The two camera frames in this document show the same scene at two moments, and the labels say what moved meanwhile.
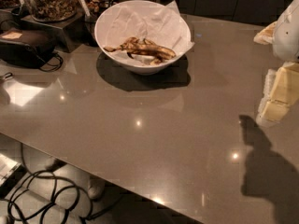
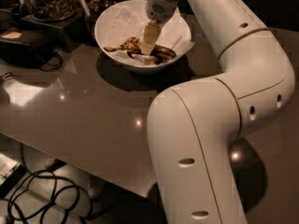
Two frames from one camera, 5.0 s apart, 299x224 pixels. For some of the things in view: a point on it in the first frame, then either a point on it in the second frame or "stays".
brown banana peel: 144,49 stays
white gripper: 287,32 -> 159,9
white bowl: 143,36 stays
